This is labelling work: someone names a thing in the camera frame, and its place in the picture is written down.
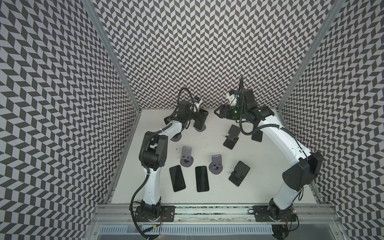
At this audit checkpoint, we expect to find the black flat stand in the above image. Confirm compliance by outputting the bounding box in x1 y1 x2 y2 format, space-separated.
229 161 251 187
223 125 241 150

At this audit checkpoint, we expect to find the aluminium corner post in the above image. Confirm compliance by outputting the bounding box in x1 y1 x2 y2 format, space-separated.
276 0 346 113
82 0 141 112

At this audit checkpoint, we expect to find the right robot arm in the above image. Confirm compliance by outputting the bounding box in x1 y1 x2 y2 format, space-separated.
214 80 324 222

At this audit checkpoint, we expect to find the white vent strip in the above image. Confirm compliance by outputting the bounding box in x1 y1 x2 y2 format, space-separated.
99 225 273 236

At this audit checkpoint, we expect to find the black flat stand back right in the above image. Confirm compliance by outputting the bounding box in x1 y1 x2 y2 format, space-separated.
223 125 241 150

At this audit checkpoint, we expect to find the grey round stand middle back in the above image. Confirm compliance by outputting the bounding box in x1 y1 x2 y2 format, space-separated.
195 125 207 133

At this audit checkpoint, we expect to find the aluminium corner post right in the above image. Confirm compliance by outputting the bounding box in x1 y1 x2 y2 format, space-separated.
276 0 346 113

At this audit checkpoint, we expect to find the black flat stand front right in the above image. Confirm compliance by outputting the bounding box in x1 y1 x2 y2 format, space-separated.
229 161 251 187

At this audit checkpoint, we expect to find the grey round stand far-left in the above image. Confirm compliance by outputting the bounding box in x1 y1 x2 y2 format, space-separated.
171 134 182 142

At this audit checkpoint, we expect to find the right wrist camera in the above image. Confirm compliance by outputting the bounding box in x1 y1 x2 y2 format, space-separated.
226 91 238 107

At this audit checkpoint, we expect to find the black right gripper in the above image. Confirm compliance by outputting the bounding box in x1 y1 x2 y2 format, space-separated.
214 104 247 120

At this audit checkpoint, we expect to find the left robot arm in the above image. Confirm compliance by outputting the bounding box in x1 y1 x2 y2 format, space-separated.
129 87 208 240

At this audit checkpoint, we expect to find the grey round stand centre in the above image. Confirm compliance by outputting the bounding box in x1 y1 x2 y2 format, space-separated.
209 155 223 175

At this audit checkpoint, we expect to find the teal-edged phone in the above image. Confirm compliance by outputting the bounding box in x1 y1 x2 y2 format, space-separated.
194 109 209 132

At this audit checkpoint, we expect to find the grey round stand near left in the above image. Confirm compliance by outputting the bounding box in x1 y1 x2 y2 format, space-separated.
180 146 194 168

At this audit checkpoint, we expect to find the aluminium corner post left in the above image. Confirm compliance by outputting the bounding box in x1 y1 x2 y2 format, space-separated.
82 0 141 112

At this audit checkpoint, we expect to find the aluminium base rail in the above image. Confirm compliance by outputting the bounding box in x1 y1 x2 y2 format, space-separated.
92 203 340 226

